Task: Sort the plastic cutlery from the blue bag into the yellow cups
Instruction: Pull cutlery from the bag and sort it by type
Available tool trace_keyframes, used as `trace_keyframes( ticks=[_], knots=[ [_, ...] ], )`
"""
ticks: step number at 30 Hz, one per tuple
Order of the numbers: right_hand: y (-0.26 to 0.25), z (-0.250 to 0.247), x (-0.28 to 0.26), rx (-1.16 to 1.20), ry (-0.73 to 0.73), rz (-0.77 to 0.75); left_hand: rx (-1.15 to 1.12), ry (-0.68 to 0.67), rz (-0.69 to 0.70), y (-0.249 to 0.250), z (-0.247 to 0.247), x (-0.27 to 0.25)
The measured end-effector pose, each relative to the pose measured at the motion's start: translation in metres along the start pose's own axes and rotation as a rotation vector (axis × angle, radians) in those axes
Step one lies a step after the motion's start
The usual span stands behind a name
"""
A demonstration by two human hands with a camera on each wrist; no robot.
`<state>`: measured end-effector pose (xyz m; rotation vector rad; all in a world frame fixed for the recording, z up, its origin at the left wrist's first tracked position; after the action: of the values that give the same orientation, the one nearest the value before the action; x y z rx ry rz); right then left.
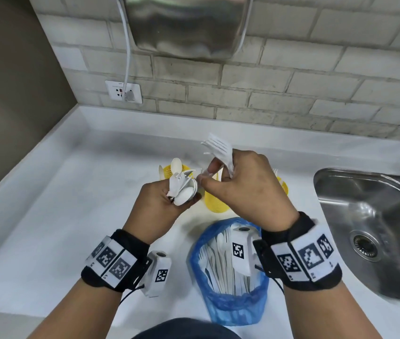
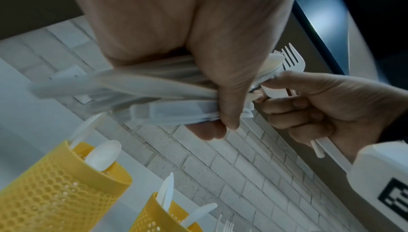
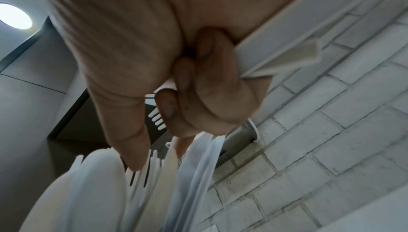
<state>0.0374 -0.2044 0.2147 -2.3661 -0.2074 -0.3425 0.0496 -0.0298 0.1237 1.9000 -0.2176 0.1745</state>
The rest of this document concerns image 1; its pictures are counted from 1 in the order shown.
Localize person's right hand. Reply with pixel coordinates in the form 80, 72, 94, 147
197, 150, 299, 233

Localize person's left hand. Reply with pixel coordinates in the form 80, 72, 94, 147
122, 178, 203, 246

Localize yellow mesh cup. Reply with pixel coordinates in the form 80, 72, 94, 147
204, 168, 231, 213
276, 176, 289, 197
163, 165, 193, 181

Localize stack of white forks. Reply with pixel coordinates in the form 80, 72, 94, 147
201, 133, 235, 179

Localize blue plastic bag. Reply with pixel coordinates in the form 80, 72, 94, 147
189, 218, 270, 327

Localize person's left forearm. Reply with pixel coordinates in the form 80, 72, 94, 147
26, 278, 123, 339

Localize person's dark shorts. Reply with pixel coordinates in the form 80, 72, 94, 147
131, 317, 243, 339

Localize black left wristband with markers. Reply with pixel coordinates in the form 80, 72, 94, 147
81, 229, 151, 293

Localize black wristband with markers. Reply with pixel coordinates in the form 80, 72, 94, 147
256, 211, 343, 292
81, 229, 151, 293

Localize black right wristband with markers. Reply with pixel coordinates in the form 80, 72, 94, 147
256, 211, 343, 292

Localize stainless steel sink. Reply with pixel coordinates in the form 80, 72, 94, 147
313, 168, 400, 311

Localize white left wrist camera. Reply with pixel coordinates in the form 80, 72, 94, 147
140, 250, 172, 298

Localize black left wrist camera cable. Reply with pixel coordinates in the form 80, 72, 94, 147
119, 284, 146, 306

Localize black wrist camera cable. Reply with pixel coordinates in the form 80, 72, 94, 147
119, 284, 146, 306
255, 266, 285, 293

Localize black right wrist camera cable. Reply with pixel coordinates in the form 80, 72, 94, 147
255, 266, 285, 293

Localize white wall socket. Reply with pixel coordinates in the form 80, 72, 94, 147
105, 80, 143, 105

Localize white plug with cable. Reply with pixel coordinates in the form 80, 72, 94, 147
116, 0, 137, 102

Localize stainless steel wall appliance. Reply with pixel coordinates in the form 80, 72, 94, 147
122, 0, 254, 60

